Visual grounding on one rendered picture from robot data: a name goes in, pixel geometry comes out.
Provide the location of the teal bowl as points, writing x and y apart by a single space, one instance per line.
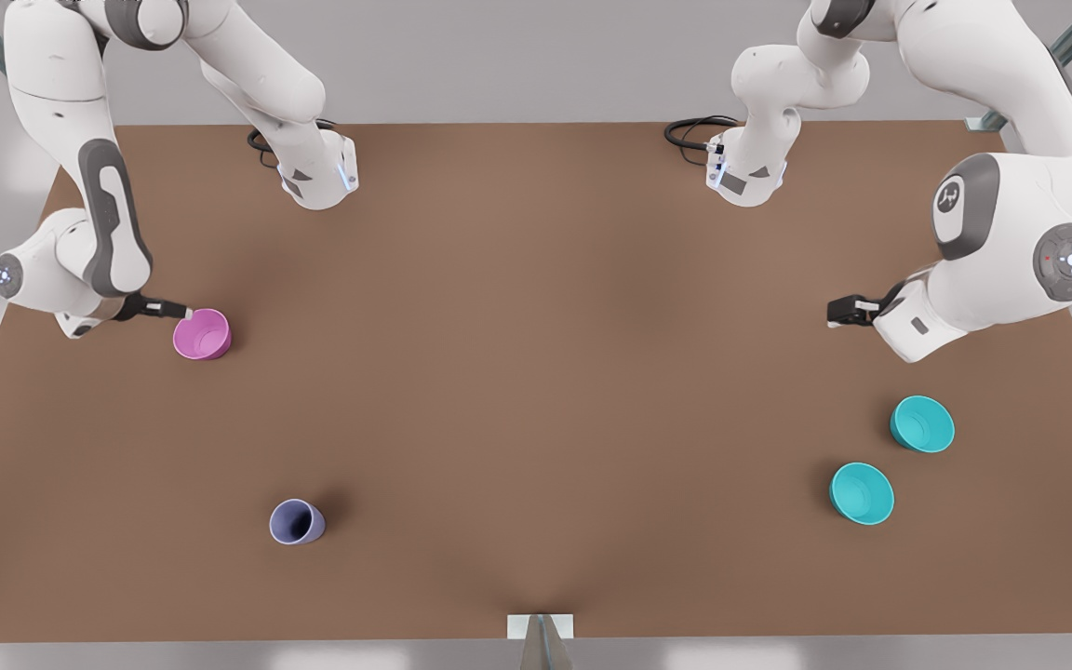
862 494
922 423

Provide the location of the pink bowl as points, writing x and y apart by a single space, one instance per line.
202 334

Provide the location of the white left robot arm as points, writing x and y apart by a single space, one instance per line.
992 214

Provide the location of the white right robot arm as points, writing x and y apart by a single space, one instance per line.
80 112

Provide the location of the blue-grey bowl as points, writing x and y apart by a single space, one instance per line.
296 522

